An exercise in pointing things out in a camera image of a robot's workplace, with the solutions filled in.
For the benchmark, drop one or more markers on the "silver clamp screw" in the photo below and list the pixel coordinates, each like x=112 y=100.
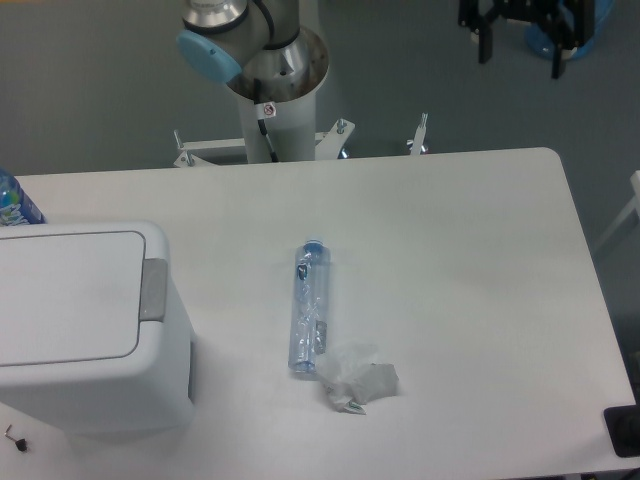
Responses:
x=417 y=145

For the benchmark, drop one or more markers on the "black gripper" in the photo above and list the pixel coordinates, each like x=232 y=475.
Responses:
x=562 y=34

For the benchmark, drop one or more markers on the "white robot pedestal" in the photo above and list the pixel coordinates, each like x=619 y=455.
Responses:
x=272 y=132

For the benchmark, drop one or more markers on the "small black metal tool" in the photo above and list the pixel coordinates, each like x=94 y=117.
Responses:
x=21 y=444

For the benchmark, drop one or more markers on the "white plastic trash can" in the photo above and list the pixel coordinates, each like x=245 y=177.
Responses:
x=94 y=335

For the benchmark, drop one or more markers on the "black device at table edge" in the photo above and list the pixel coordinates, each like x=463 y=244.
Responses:
x=622 y=423

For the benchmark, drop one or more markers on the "blue labelled drink bottle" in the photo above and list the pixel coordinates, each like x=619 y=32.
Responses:
x=17 y=208

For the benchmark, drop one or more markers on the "white frame at right edge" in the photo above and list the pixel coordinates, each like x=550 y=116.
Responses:
x=622 y=225

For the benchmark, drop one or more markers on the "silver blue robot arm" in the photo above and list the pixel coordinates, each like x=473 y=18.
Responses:
x=261 y=51

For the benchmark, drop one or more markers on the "crumpled clear plastic wrapper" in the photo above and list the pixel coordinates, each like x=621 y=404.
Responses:
x=353 y=375

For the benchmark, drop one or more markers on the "clear empty plastic bottle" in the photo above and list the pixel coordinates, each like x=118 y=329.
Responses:
x=310 y=306

